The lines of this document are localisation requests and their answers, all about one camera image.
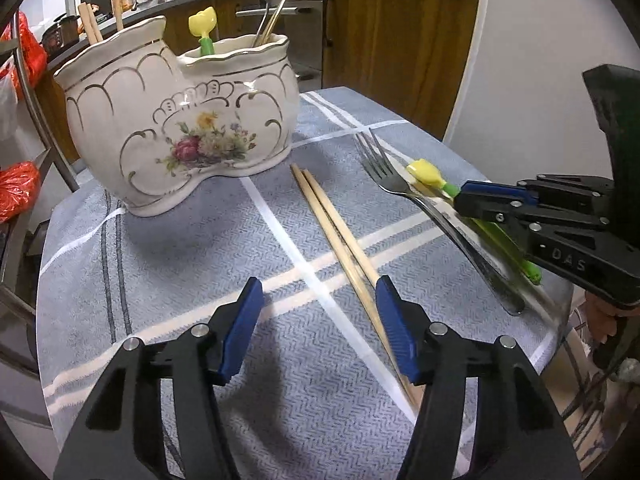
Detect yellow green tulip spoon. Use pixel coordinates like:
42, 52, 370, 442
406, 158, 542, 285

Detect silver fork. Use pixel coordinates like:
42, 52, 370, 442
355, 132, 526, 315

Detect wooden kitchen cabinets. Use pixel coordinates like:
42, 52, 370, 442
34, 0, 484, 162

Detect operator hand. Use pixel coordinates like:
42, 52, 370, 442
585, 292, 639, 344

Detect grey plaid table cloth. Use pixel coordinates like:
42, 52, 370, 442
37, 88, 573, 479

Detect metal shelf rack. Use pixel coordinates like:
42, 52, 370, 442
1, 12, 78, 378

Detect red plastic bag lower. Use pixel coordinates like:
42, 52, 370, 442
0, 162, 41, 223

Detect white floral ceramic utensil holder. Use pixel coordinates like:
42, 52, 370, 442
54, 16, 299, 217

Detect built-in oven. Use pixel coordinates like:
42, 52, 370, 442
234, 0, 324, 92

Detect dark pot on counter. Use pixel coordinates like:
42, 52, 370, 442
41, 14, 79, 58

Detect yellow tulip spoon in holder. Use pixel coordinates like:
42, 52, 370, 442
188, 6, 217, 56

